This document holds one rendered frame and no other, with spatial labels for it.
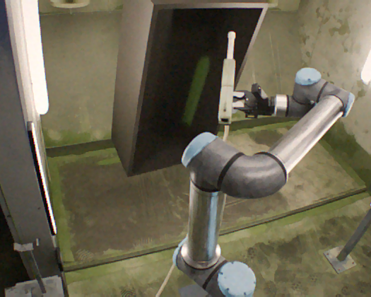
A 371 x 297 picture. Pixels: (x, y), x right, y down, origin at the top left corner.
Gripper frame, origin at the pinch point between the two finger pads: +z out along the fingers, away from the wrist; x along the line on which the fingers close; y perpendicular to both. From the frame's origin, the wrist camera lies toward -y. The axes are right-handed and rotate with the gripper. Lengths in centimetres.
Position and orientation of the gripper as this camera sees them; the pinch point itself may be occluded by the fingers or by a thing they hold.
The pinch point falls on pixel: (224, 99)
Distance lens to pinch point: 141.0
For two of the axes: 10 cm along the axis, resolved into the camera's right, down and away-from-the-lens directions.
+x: 1.3, -8.7, 4.8
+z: -9.9, -0.6, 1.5
